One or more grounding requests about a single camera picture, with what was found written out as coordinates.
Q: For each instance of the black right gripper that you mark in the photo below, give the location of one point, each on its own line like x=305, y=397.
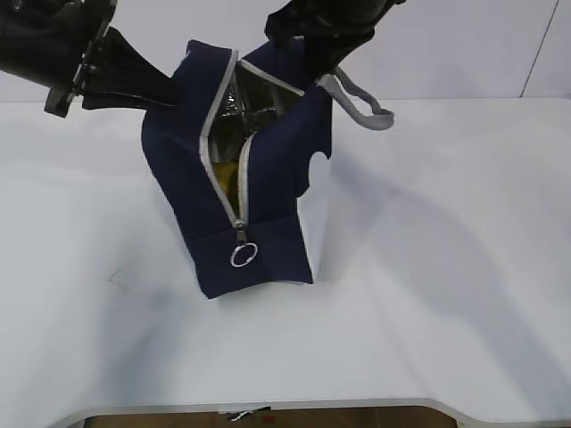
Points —
x=332, y=29

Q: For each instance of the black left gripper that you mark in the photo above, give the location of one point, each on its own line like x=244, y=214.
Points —
x=68, y=45

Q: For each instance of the navy insulated lunch bag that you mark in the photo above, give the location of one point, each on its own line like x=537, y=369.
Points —
x=264, y=112

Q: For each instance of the yellow pear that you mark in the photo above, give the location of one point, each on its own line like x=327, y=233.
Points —
x=227, y=176

